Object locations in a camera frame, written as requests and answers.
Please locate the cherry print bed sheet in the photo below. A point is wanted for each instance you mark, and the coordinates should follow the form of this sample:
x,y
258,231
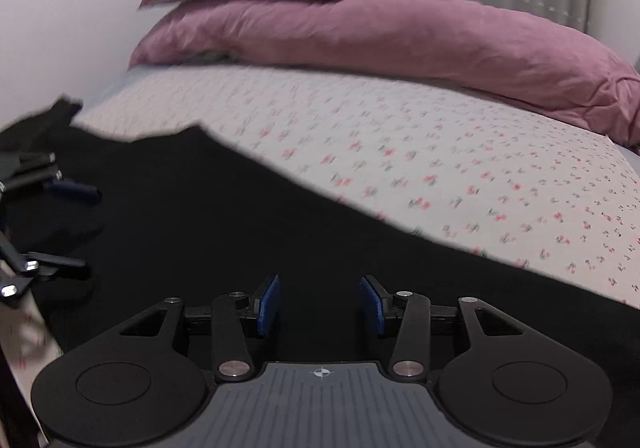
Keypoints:
x,y
400,138

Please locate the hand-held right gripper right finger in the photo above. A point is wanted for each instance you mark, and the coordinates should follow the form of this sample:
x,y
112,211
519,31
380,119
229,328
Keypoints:
x,y
372,303

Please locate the grey mattress cover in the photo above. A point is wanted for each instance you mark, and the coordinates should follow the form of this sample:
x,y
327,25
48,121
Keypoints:
x,y
125,83

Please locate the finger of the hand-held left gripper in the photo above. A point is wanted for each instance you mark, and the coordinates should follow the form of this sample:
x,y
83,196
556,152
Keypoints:
x,y
60,265
75,190

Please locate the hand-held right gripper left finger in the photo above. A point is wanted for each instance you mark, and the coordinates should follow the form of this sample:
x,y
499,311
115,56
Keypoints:
x,y
270,303

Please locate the pink duvet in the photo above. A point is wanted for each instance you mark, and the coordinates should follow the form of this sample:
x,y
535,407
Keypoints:
x,y
400,38

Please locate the black pants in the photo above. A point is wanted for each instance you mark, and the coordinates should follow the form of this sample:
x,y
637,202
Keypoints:
x,y
200,228

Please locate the folded black garment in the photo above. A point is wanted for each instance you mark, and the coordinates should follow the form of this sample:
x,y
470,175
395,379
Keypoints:
x,y
45,126

